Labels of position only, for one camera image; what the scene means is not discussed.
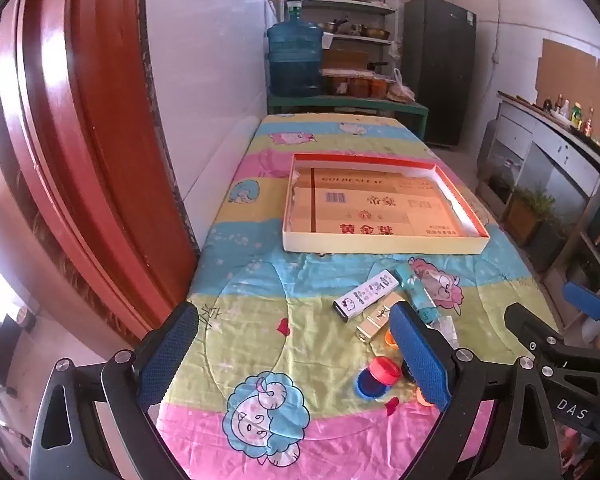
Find white cartoon print box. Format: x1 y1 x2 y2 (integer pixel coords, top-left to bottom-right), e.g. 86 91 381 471
333 270 400 322

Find shallow cardboard tray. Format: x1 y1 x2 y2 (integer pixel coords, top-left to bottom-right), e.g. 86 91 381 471
281 153 491 255

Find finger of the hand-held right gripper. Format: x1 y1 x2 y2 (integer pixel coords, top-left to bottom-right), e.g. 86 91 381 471
562 281 600 322
504 303 569 361

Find teal patterned lighter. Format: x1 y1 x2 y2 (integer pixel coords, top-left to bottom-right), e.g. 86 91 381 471
397 265 444 327

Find green low table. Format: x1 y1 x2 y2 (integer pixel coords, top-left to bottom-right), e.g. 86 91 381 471
266 92 430 142

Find cardboard box on shelf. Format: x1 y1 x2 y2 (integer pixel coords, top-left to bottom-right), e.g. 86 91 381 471
322 48 371 71

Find red bottle cap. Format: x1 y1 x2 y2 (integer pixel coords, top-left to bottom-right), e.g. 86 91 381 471
370 356 404 389

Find dark grey refrigerator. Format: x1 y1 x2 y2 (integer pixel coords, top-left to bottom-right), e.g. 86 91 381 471
402 0 477 149

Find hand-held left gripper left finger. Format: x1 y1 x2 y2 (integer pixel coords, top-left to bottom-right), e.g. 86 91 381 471
29 301 201 480

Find white metal shelf rack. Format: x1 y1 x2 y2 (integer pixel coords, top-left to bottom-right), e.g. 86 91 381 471
280 0 399 97

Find red wooden door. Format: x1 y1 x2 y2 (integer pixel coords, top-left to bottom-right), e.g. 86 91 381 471
0 0 199 358

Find row of condiment bottles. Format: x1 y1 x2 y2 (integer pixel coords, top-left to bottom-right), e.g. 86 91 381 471
542 93 597 137

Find gold lighter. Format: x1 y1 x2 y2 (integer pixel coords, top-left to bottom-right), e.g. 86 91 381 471
356 300 406 344

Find dark planter box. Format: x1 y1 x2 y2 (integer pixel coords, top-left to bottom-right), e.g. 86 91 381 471
527 220 567 274

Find grey kitchen counter cabinet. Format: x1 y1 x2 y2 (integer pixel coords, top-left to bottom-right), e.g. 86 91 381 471
479 91 600 313

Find grey gas cylinder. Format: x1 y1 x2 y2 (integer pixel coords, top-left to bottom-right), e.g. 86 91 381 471
476 120 499 182

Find clear crinkled plastic piece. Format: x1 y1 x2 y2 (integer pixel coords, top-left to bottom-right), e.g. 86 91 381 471
425 317 459 349

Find cardboard sheets on wall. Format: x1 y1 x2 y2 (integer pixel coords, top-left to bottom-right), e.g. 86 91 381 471
534 38 600 112

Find plastic bag of food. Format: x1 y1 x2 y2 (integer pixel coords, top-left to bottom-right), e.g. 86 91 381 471
386 67 416 104

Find wooden planter with greens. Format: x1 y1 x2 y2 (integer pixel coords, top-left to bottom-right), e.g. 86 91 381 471
502 187 557 249

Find cartoon sheep printed blanket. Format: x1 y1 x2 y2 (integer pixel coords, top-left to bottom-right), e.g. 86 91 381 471
145 112 566 480

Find blue water jug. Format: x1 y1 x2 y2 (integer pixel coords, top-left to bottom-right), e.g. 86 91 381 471
265 0 325 99

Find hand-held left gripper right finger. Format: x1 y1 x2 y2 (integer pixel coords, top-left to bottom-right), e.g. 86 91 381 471
389 302 564 480

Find row of orange jars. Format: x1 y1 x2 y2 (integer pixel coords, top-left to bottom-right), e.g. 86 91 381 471
322 74 389 97

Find blue bottle cap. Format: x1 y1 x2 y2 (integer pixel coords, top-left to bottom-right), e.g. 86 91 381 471
355 367 394 404

